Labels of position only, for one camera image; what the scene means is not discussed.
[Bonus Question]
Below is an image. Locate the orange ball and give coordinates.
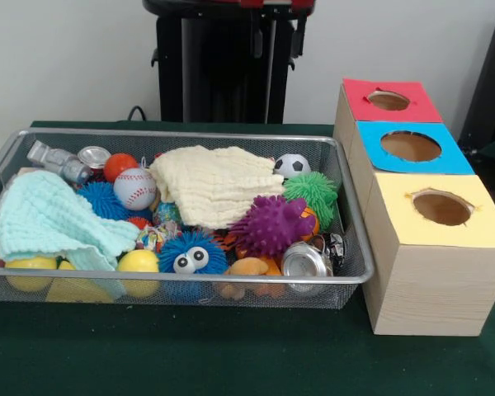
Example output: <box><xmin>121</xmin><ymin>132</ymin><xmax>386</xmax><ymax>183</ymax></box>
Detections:
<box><xmin>103</xmin><ymin>153</ymin><xmax>139</xmax><ymax>184</ymax></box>

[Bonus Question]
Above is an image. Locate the mint green cloth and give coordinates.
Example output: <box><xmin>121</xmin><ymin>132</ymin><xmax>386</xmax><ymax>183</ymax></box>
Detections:
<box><xmin>0</xmin><ymin>169</ymin><xmax>141</xmax><ymax>272</ymax></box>

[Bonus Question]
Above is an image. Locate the shallow metal mesh bin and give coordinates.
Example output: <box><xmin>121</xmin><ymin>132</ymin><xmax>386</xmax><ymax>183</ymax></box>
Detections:
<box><xmin>0</xmin><ymin>127</ymin><xmax>375</xmax><ymax>310</ymax></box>

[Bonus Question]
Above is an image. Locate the wooden box with three holes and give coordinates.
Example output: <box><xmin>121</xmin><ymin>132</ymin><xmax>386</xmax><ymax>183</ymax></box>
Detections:
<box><xmin>332</xmin><ymin>77</ymin><xmax>495</xmax><ymax>337</ymax></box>

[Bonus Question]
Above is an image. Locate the purple spiky toy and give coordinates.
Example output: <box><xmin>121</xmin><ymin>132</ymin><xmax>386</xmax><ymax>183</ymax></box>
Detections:
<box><xmin>227</xmin><ymin>195</ymin><xmax>318</xmax><ymax>259</ymax></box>

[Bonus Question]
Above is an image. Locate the cream cloth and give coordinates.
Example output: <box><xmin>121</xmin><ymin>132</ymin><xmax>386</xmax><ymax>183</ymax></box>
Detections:
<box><xmin>148</xmin><ymin>144</ymin><xmax>285</xmax><ymax>232</ymax></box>

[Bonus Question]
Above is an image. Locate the small soccer ball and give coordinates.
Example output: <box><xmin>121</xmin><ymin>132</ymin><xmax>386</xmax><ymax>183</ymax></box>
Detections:
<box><xmin>273</xmin><ymin>153</ymin><xmax>312</xmax><ymax>179</ymax></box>

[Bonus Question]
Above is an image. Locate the green spiky ball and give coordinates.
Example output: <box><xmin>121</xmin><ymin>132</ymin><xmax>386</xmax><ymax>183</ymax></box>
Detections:
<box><xmin>281</xmin><ymin>171</ymin><xmax>340</xmax><ymax>232</ymax></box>

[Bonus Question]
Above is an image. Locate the blue fuzzy ball with eyes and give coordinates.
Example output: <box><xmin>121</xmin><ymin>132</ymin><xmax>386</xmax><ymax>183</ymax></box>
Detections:
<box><xmin>156</xmin><ymin>229</ymin><xmax>230</xmax><ymax>276</ymax></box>

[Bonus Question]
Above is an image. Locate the crushed silver can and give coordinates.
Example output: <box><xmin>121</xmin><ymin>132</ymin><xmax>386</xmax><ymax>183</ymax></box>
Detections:
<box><xmin>280</xmin><ymin>241</ymin><xmax>335</xmax><ymax>278</ymax></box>

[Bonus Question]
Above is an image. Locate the white baseball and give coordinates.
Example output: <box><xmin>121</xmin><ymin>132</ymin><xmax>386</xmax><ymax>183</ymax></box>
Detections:
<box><xmin>113</xmin><ymin>167</ymin><xmax>158</xmax><ymax>211</ymax></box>

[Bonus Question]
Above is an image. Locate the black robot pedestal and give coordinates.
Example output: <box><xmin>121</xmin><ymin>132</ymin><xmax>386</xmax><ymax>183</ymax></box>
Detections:
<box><xmin>142</xmin><ymin>0</ymin><xmax>317</xmax><ymax>125</ymax></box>

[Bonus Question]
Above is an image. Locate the black cable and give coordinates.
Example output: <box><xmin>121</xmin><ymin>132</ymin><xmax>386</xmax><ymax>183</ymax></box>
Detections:
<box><xmin>127</xmin><ymin>106</ymin><xmax>158</xmax><ymax>121</ymax></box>

